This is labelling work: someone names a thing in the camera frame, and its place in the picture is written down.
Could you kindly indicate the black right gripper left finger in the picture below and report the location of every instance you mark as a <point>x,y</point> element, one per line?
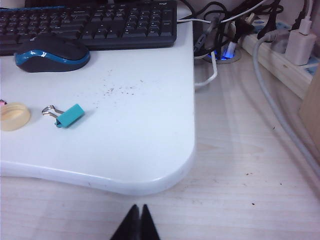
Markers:
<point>130,230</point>

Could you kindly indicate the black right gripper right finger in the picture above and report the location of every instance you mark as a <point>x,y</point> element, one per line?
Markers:
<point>149,230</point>

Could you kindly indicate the light wooden box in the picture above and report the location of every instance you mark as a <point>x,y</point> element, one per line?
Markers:
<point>311,110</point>

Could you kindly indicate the white desk riser board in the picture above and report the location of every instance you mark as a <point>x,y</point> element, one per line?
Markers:
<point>125,125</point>

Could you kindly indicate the teal binder clip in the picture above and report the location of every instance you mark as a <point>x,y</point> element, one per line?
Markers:
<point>71,116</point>

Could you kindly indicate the beige plastic jar lid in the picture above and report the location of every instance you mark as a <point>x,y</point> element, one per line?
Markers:
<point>13,117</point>

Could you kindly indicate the black and blue mouse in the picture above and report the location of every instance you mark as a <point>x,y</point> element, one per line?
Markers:
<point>57,50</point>

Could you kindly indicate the cream power strip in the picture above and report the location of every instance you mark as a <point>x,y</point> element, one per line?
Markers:
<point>275,65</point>

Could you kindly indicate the black computer keyboard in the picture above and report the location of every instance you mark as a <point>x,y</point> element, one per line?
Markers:
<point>112,22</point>

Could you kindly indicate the white USB charger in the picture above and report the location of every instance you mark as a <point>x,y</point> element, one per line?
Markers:
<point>300,47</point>

